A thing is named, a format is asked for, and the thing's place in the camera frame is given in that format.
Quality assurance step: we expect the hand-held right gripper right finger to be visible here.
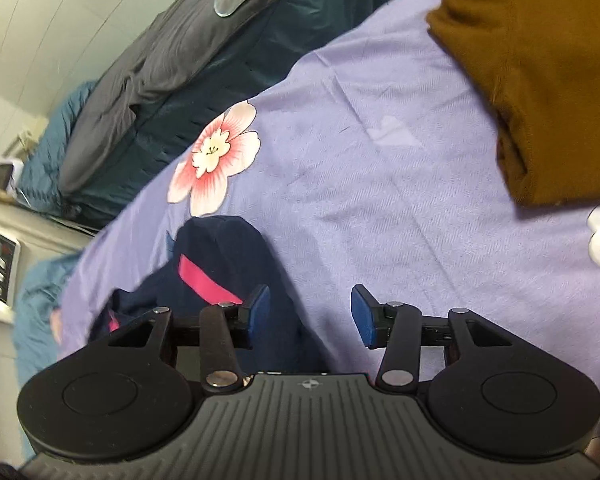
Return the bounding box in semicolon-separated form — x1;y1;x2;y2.
350;284;518;395

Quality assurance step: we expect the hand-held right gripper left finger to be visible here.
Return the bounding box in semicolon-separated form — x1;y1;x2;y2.
95;284;273;395

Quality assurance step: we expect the navy cartoon print garment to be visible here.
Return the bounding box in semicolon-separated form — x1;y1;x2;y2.
87;215;332;376

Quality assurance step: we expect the purple floral bedsheet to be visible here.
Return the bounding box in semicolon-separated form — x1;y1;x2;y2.
50;0;600;377

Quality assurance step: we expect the teal blanket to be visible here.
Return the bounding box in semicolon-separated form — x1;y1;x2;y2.
11;252;87;461

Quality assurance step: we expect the white machine with control panel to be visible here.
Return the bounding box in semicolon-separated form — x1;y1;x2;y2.
0;130;98;322

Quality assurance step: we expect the folded brown cloth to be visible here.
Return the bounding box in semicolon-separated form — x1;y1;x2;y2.
425;0;600;207

